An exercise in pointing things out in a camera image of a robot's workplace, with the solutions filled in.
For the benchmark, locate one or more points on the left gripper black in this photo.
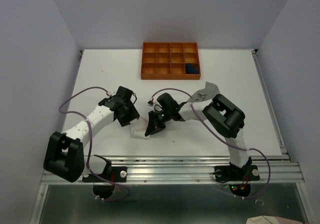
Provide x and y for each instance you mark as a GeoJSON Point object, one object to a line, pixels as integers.
{"type": "Point", "coordinates": [133, 115]}

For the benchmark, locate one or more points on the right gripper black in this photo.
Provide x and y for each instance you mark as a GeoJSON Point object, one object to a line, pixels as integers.
{"type": "Point", "coordinates": [154, 125]}

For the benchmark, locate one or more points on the white pink grey underwear pile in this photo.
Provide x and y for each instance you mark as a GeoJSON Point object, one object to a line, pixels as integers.
{"type": "Point", "coordinates": [138, 129]}

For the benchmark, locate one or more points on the navy blue underwear white trim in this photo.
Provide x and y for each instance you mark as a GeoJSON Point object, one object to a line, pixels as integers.
{"type": "Point", "coordinates": [190, 69]}

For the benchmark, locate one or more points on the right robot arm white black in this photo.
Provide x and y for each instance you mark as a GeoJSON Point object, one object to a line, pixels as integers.
{"type": "Point", "coordinates": [226, 118]}

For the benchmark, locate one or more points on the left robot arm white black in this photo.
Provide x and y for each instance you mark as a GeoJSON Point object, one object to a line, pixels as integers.
{"type": "Point", "coordinates": [65, 151]}

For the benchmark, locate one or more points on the orange compartment tray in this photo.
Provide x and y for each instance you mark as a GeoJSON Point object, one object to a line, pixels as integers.
{"type": "Point", "coordinates": [166, 60]}

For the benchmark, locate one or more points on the white pink bag corner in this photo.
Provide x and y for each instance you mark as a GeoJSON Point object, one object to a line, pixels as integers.
{"type": "Point", "coordinates": [263, 219]}

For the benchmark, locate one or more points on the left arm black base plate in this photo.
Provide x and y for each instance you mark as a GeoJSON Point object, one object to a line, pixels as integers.
{"type": "Point", "coordinates": [115, 174]}

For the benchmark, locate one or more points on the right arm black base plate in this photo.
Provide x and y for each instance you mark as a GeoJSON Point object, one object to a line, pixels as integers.
{"type": "Point", "coordinates": [228, 173]}

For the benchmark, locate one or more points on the aluminium rail frame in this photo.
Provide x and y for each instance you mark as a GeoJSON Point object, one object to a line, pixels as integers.
{"type": "Point", "coordinates": [170, 174]}

